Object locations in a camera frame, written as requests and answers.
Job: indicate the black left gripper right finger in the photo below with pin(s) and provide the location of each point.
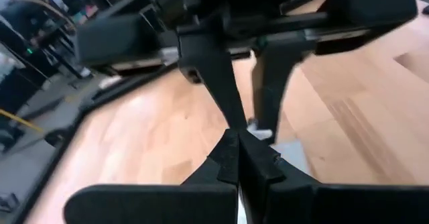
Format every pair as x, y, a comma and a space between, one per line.
318, 204

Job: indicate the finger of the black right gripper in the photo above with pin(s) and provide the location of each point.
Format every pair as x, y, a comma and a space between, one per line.
275, 69
207, 59

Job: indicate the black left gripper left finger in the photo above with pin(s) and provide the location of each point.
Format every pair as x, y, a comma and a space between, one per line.
167, 204

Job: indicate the white cloth towel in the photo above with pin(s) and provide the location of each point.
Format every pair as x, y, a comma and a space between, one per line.
259, 133

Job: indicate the black table frame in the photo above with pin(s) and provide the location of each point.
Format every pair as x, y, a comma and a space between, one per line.
63, 143

